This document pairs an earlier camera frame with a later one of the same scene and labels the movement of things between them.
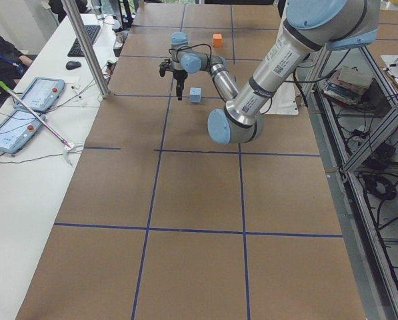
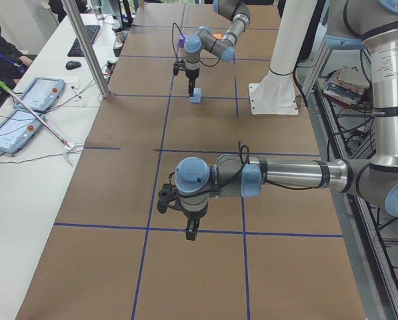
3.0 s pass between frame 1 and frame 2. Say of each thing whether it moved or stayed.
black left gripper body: moved
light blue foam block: stayed
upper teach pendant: stayed
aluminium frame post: stayed
